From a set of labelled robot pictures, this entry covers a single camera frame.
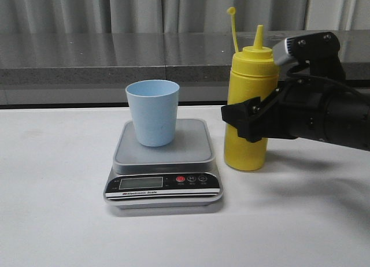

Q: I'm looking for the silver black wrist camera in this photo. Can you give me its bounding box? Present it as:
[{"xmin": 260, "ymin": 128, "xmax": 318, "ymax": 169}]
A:
[{"xmin": 272, "ymin": 32, "xmax": 346, "ymax": 81}]

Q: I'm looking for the yellow squeeze bottle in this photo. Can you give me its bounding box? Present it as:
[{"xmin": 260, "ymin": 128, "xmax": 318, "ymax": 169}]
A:
[{"xmin": 224, "ymin": 7, "xmax": 279, "ymax": 171}]

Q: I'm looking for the light blue plastic cup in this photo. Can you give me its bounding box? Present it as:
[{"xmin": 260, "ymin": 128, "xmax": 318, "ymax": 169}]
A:
[{"xmin": 125, "ymin": 80, "xmax": 180, "ymax": 147}]

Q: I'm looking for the silver electronic kitchen scale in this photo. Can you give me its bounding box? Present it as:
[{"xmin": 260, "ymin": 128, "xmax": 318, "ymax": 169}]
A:
[{"xmin": 103, "ymin": 118, "xmax": 223, "ymax": 209}]

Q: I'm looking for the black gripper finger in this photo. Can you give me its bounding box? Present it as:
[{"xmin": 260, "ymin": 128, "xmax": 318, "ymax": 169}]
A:
[{"xmin": 221, "ymin": 97, "xmax": 268, "ymax": 143}]

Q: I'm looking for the black camera cable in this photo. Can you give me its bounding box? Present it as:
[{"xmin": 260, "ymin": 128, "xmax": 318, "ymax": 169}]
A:
[{"xmin": 286, "ymin": 61, "xmax": 370, "ymax": 102}]

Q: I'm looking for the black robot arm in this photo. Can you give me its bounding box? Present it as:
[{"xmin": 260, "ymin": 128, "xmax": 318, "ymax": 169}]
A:
[{"xmin": 221, "ymin": 77, "xmax": 369, "ymax": 151}]

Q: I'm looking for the grey curtain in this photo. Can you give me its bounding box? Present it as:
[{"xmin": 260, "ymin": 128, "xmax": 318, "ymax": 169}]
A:
[{"xmin": 1, "ymin": 0, "xmax": 369, "ymax": 34}]

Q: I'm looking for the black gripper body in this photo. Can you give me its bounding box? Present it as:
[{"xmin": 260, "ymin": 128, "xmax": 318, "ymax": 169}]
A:
[{"xmin": 261, "ymin": 77, "xmax": 329, "ymax": 140}]

